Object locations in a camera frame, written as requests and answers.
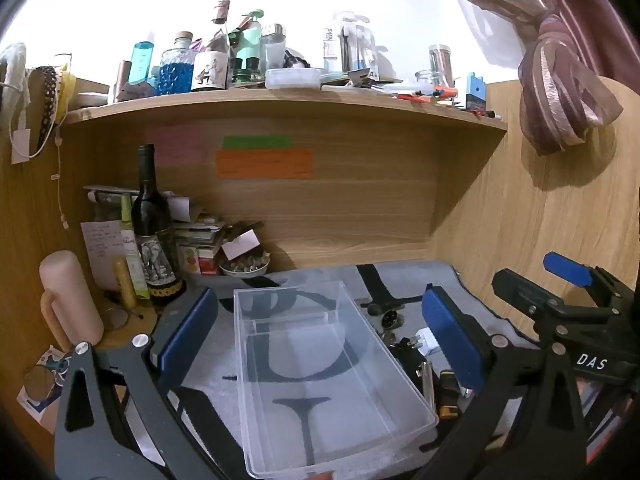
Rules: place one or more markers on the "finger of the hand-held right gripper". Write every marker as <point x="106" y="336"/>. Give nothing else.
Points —
<point x="522" y="290"/>
<point x="567" y="267"/>

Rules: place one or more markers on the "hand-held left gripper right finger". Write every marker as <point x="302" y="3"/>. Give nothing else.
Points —
<point x="450" y="340"/>

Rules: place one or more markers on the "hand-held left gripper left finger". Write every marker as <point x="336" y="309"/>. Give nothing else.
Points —
<point x="187" y="330"/>

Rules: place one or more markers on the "white power adapter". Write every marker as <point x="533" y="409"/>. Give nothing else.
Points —
<point x="425" y="342"/>

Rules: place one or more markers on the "black and gold lighter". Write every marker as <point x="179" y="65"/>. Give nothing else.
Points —
<point x="448" y="400"/>

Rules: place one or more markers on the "black watch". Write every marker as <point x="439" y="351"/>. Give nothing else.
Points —
<point x="390" y="317"/>

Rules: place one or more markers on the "clear plastic box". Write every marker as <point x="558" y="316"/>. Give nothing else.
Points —
<point x="325" y="360"/>

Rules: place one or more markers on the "grey mat with black print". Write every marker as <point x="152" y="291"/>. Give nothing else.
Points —
<point x="215" y="360"/>

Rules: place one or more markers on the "red book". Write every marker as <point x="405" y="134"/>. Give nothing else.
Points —
<point x="607" y="410"/>

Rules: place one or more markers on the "eyeglasses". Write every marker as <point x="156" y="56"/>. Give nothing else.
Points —
<point x="117" y="317"/>

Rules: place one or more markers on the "yellow tube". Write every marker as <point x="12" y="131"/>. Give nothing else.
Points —
<point x="124" y="285"/>

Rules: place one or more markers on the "white bowl of glass marbles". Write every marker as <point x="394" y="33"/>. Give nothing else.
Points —
<point x="245" y="267"/>

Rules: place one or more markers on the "slim green bottle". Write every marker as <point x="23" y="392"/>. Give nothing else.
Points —
<point x="131" y="260"/>

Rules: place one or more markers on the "stack of books and papers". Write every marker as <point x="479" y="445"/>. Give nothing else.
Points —
<point x="200" y="240"/>

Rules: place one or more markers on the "white card box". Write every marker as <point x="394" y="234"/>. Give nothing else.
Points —
<point x="240" y="245"/>

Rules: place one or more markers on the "white handwritten note paper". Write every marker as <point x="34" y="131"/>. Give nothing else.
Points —
<point x="100" y="250"/>

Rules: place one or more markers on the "pink mug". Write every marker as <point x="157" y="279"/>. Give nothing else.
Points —
<point x="70" y="290"/>

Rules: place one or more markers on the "dark wine bottle elephant label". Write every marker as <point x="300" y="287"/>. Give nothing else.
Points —
<point x="150" y="210"/>

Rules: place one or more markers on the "sticker sheet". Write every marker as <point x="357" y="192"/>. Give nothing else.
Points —
<point x="42" y="395"/>

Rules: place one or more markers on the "rolled printed paper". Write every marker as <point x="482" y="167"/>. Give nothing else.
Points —
<point x="105" y="194"/>

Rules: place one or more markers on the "orange sticky note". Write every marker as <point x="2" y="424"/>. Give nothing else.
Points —
<point x="265" y="164"/>

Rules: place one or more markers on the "pink curtain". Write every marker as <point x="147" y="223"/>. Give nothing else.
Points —
<point x="550" y="85"/>

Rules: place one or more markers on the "pink sticky note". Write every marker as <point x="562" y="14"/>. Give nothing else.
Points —
<point x="175" y="142"/>

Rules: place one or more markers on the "blue box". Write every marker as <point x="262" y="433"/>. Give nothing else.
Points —
<point x="475" y="91"/>

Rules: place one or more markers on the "green sticky note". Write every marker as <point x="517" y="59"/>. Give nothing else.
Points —
<point x="257" y="142"/>

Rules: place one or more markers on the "tall glass jar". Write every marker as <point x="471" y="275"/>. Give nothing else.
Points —
<point x="440" y="62"/>

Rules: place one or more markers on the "white paper tag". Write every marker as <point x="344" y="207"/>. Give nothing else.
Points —
<point x="20" y="145"/>

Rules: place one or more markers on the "wooden shelf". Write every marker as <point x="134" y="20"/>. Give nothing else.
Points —
<point x="300" y="102"/>

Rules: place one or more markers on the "glass bottle with blue beads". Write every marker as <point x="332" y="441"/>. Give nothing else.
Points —
<point x="175" y="67"/>

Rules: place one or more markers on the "black lace headband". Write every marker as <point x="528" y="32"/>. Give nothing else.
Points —
<point x="47" y="105"/>

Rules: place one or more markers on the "white label glass bottle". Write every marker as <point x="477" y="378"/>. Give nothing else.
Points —
<point x="212" y="65"/>

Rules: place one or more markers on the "teal bottle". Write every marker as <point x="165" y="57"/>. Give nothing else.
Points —
<point x="141" y="62"/>

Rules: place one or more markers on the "clear lidded container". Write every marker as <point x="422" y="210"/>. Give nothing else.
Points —
<point x="292" y="78"/>

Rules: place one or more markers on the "clear brush holder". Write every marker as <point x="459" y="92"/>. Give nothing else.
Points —
<point x="357" y="50"/>

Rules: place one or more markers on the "frosted clear bottle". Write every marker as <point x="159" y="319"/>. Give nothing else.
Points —
<point x="274" y="50"/>

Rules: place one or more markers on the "green pump bottle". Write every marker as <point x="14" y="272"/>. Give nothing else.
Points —
<point x="250" y="35"/>

